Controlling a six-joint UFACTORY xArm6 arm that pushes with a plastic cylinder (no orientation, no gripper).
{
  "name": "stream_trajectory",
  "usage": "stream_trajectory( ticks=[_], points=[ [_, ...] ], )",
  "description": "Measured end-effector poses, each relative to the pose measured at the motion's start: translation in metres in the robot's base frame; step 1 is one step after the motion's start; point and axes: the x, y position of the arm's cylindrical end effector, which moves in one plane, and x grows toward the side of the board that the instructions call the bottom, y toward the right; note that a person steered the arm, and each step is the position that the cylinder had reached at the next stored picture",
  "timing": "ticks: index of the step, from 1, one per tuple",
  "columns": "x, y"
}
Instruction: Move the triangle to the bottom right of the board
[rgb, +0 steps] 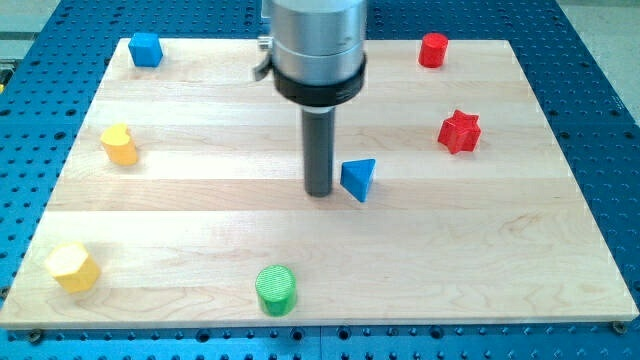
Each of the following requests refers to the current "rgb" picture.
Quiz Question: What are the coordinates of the light wooden board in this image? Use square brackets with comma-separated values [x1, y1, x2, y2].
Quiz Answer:
[1, 39, 638, 330]

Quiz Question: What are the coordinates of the red star block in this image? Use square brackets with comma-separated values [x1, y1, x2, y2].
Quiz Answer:
[437, 109, 482, 154]

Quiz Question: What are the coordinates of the red cylinder block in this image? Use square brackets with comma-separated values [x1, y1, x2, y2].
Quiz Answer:
[418, 32, 449, 68]

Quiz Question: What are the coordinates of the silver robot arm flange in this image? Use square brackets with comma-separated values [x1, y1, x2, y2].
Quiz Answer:
[253, 0, 367, 108]

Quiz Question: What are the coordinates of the blue cube block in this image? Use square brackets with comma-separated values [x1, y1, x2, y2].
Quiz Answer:
[128, 32, 163, 67]

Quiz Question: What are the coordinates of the blue triangle block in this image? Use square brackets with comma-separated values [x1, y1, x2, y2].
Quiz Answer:
[340, 158, 376, 203]

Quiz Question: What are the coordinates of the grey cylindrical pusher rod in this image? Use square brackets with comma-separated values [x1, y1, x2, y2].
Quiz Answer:
[301, 107, 335, 197]

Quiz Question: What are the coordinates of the yellow hexagon block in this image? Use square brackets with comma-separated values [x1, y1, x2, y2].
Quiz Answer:
[45, 242, 101, 293]

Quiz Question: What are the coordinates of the green cylinder block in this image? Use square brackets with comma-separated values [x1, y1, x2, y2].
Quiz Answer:
[255, 264, 297, 317]

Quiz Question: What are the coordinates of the yellow heart block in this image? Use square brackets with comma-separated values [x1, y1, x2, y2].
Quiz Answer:
[100, 123, 138, 166]

